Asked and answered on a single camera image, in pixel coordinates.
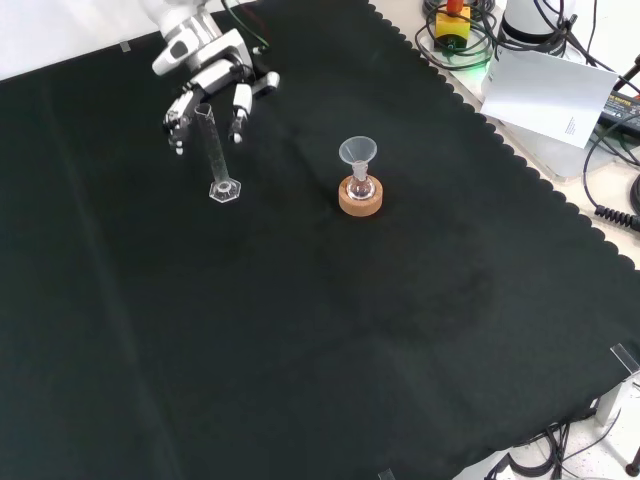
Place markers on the black table cloth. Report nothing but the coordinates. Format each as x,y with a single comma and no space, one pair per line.
300,325

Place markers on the white cylindrical device base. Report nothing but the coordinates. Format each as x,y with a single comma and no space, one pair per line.
525,20

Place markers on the white paper sheet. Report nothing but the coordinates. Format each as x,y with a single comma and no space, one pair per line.
540,95

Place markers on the black power adapter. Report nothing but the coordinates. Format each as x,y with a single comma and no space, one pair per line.
622,107

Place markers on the pale board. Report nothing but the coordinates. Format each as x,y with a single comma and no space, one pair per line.
565,160

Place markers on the clear tape strip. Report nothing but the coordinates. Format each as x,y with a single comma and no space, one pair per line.
125,47
626,359
386,474

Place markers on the clear graduated cylinder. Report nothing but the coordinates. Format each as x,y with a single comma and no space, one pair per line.
216,160

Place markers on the yellow stop button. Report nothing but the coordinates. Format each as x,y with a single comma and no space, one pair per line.
452,27

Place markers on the round-bottom glass flask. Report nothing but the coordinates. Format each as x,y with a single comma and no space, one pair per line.
360,189

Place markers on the clear plastic funnel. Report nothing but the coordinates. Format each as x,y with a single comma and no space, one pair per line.
358,149

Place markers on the white metal bracket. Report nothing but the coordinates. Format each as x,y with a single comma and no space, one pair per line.
617,400

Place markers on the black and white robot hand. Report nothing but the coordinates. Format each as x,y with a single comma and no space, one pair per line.
215,55

